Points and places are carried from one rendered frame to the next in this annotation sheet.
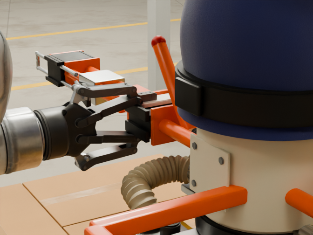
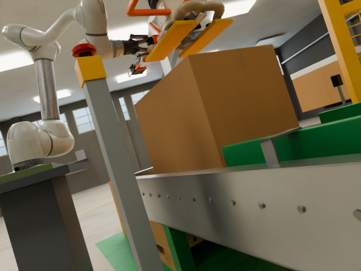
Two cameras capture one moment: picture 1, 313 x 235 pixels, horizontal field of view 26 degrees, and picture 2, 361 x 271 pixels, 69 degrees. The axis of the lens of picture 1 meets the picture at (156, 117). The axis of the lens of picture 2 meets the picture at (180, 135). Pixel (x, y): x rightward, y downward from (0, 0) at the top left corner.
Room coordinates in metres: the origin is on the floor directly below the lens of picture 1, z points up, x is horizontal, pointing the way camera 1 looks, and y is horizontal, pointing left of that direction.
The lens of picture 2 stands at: (-0.40, -0.01, 0.68)
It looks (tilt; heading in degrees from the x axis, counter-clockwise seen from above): 2 degrees up; 1
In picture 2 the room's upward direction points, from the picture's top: 17 degrees counter-clockwise
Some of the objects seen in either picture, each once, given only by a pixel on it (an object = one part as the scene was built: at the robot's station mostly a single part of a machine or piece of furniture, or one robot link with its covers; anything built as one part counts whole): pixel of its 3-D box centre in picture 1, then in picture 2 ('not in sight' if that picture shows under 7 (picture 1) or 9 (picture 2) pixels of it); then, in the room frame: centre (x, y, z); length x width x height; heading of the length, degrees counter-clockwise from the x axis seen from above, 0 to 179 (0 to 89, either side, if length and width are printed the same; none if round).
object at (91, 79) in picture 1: (101, 87); (144, 61); (1.20, 0.10, 1.24); 0.07 x 0.07 x 0.04; 30
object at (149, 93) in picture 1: (140, 92); not in sight; (1.01, 0.02, 1.28); 0.05 x 0.01 x 0.03; 121
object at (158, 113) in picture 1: (161, 115); (158, 43); (1.01, -0.01, 1.24); 0.10 x 0.08 x 0.06; 120
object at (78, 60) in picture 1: (74, 67); (138, 68); (1.32, 0.16, 1.24); 0.08 x 0.07 x 0.05; 30
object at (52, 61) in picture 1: (60, 77); (133, 66); (1.24, 0.18, 1.24); 0.31 x 0.03 x 0.05; 30
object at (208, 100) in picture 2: not in sight; (206, 120); (0.79, -0.11, 0.75); 0.60 x 0.40 x 0.40; 30
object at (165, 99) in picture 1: (155, 100); not in sight; (1.02, 0.00, 1.26); 0.07 x 0.03 x 0.01; 121
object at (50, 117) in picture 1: (65, 130); (129, 47); (0.94, 0.14, 1.24); 0.09 x 0.07 x 0.08; 121
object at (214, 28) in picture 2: not in sight; (201, 37); (0.85, -0.22, 1.14); 0.34 x 0.10 x 0.05; 30
